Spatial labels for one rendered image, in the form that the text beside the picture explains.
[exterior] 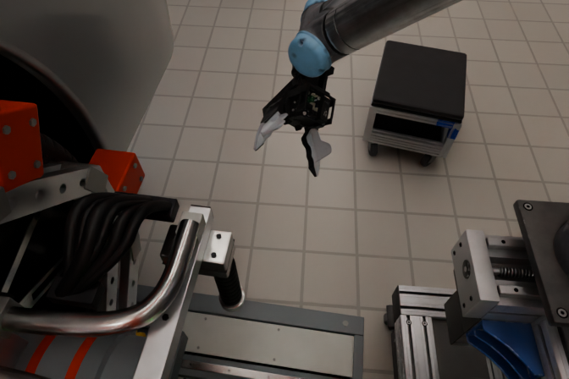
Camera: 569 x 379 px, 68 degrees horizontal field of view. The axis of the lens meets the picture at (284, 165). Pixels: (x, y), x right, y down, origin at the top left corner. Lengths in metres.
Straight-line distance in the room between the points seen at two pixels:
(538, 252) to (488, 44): 2.00
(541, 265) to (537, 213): 0.10
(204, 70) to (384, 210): 1.20
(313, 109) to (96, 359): 0.51
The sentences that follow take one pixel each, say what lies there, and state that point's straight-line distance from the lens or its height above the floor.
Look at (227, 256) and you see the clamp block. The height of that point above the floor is 0.94.
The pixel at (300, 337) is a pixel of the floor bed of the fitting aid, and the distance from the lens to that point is 1.44.
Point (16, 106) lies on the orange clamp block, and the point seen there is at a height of 1.14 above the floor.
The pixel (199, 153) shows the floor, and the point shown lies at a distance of 1.93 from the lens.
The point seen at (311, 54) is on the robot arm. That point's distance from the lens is 0.69.
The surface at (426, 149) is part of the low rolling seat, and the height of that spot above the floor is 0.12.
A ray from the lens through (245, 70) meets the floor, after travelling 2.30.
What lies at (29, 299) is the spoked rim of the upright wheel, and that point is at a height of 0.81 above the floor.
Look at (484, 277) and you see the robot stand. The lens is 0.82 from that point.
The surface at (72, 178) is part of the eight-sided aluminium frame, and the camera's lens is 0.64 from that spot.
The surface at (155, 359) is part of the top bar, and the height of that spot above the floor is 0.98.
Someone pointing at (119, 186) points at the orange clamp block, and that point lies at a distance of 0.76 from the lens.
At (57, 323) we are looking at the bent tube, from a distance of 0.53.
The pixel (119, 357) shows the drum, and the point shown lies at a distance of 0.61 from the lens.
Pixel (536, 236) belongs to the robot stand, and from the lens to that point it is 0.85.
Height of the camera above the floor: 1.46
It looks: 53 degrees down
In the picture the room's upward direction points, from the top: straight up
